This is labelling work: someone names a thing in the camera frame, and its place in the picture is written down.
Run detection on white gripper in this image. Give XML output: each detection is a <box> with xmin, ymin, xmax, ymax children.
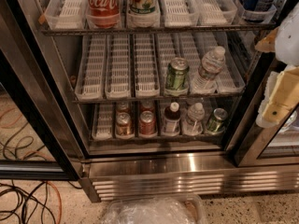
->
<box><xmin>255</xmin><ymin>28</ymin><xmax>299</xmax><ymax>128</ymax></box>

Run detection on orange can front bottom shelf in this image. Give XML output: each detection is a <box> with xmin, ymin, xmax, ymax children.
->
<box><xmin>116</xmin><ymin>112</ymin><xmax>133</xmax><ymax>136</ymax></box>

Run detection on orange can shelf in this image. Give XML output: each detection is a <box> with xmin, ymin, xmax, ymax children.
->
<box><xmin>116</xmin><ymin>112</ymin><xmax>133</xmax><ymax>136</ymax></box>
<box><xmin>116</xmin><ymin>102</ymin><xmax>131</xmax><ymax>114</ymax></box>

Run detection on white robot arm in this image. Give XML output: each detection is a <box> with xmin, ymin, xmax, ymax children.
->
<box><xmin>255</xmin><ymin>3</ymin><xmax>299</xmax><ymax>128</ymax></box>

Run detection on clear water bottle middle shelf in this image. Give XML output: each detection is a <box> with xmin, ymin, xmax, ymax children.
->
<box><xmin>191</xmin><ymin>46</ymin><xmax>225</xmax><ymax>93</ymax></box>

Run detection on clear water bottle shelf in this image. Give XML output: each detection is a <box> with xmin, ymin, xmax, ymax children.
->
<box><xmin>191</xmin><ymin>46</ymin><xmax>225</xmax><ymax>93</ymax></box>
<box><xmin>183</xmin><ymin>103</ymin><xmax>205</xmax><ymax>136</ymax></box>

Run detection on right sliding fridge door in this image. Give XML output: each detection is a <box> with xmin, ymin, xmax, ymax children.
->
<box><xmin>229</xmin><ymin>53</ymin><xmax>299</xmax><ymax>167</ymax></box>

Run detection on green can bottom shelf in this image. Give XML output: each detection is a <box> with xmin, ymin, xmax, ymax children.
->
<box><xmin>206</xmin><ymin>108</ymin><xmax>228</xmax><ymax>134</ymax></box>

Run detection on green can shelf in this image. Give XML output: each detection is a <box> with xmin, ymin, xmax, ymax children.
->
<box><xmin>206</xmin><ymin>108</ymin><xmax>228</xmax><ymax>134</ymax></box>
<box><xmin>165</xmin><ymin>57</ymin><xmax>189</xmax><ymax>96</ymax></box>

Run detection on green can middle shelf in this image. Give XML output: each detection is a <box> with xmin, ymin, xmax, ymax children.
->
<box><xmin>165</xmin><ymin>57</ymin><xmax>189</xmax><ymax>96</ymax></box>

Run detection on clear water bottle bottom shelf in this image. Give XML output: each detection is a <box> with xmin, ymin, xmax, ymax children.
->
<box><xmin>183</xmin><ymin>103</ymin><xmax>205</xmax><ymax>136</ymax></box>

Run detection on stainless steel fridge cabinet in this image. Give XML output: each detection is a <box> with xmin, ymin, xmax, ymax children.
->
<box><xmin>18</xmin><ymin>0</ymin><xmax>299</xmax><ymax>202</ymax></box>

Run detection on red can rear bottom shelf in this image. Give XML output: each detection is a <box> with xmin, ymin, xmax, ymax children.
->
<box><xmin>139</xmin><ymin>101</ymin><xmax>155</xmax><ymax>112</ymax></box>

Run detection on red can shelf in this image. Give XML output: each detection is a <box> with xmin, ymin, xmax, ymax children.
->
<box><xmin>139</xmin><ymin>101</ymin><xmax>155</xmax><ymax>112</ymax></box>
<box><xmin>139</xmin><ymin>111</ymin><xmax>156</xmax><ymax>135</ymax></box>

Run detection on red can front bottom shelf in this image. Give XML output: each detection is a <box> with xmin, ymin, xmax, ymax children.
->
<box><xmin>139</xmin><ymin>111</ymin><xmax>156</xmax><ymax>135</ymax></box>

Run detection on orange can rear bottom shelf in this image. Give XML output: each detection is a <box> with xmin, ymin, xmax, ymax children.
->
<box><xmin>116</xmin><ymin>102</ymin><xmax>131</xmax><ymax>114</ymax></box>

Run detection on red Coca-Cola can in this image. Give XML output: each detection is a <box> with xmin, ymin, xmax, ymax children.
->
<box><xmin>87</xmin><ymin>0</ymin><xmax>120</xmax><ymax>28</ymax></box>

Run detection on open glass fridge door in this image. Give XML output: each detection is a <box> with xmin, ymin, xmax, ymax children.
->
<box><xmin>0</xmin><ymin>0</ymin><xmax>81</xmax><ymax>180</ymax></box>

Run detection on dark drink bottle white cap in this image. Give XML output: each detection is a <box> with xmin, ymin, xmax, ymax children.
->
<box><xmin>162</xmin><ymin>102</ymin><xmax>180</xmax><ymax>136</ymax></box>

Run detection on clear plastic bin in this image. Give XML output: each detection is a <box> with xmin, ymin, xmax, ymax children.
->
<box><xmin>100</xmin><ymin>194</ymin><xmax>208</xmax><ymax>224</ymax></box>

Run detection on top wire shelf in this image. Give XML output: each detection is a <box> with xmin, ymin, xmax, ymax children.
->
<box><xmin>39</xmin><ymin>23</ymin><xmax>276</xmax><ymax>36</ymax></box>

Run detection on wire shelf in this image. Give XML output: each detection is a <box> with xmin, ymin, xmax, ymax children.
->
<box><xmin>39</xmin><ymin>23</ymin><xmax>276</xmax><ymax>36</ymax></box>
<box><xmin>72</xmin><ymin>92</ymin><xmax>244</xmax><ymax>105</ymax></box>

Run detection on middle wire shelf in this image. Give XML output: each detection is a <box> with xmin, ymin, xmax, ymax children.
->
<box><xmin>72</xmin><ymin>92</ymin><xmax>244</xmax><ymax>105</ymax></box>

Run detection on orange floor cable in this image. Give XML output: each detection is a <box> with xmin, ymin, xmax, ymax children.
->
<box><xmin>45</xmin><ymin>180</ymin><xmax>63</xmax><ymax>224</ymax></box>

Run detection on black floor cables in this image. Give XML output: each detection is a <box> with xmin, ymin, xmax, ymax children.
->
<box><xmin>0</xmin><ymin>180</ymin><xmax>82</xmax><ymax>224</ymax></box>

